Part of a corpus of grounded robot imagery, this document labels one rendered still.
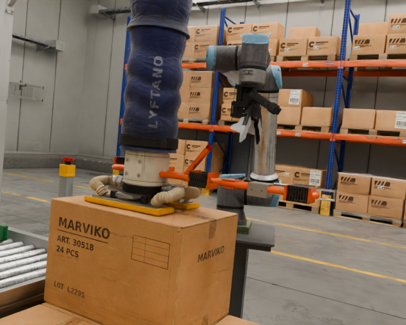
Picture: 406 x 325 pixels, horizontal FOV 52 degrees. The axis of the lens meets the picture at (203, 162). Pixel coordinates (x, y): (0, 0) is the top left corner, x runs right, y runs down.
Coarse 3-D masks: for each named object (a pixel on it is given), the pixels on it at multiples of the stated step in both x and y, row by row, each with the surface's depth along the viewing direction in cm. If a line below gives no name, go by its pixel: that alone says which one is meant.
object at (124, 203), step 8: (112, 192) 154; (88, 200) 155; (96, 200) 153; (104, 200) 152; (112, 200) 152; (120, 200) 151; (128, 200) 153; (136, 200) 154; (144, 200) 148; (128, 208) 146; (136, 208) 145; (144, 208) 143; (152, 208) 143; (160, 208) 144; (168, 208) 146
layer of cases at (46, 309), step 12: (24, 312) 149; (36, 312) 150; (48, 312) 151; (60, 312) 152; (0, 324) 138; (12, 324) 139; (24, 324) 140; (36, 324) 141; (48, 324) 141; (60, 324) 142; (72, 324) 143; (84, 324) 144; (96, 324) 145; (216, 324) 154; (228, 324) 155; (240, 324) 156; (252, 324) 157
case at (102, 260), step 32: (64, 224) 154; (96, 224) 146; (128, 224) 139; (160, 224) 132; (192, 224) 133; (224, 224) 153; (64, 256) 154; (96, 256) 146; (128, 256) 139; (160, 256) 132; (192, 256) 135; (224, 256) 156; (64, 288) 154; (96, 288) 146; (128, 288) 139; (160, 288) 132; (192, 288) 137; (224, 288) 159; (96, 320) 146; (128, 320) 139; (160, 320) 132; (192, 320) 140
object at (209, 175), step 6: (192, 174) 145; (198, 174) 144; (204, 174) 143; (210, 174) 144; (216, 174) 148; (192, 180) 146; (198, 180) 145; (204, 180) 144; (198, 186) 144; (204, 186) 143; (210, 186) 145; (216, 186) 149
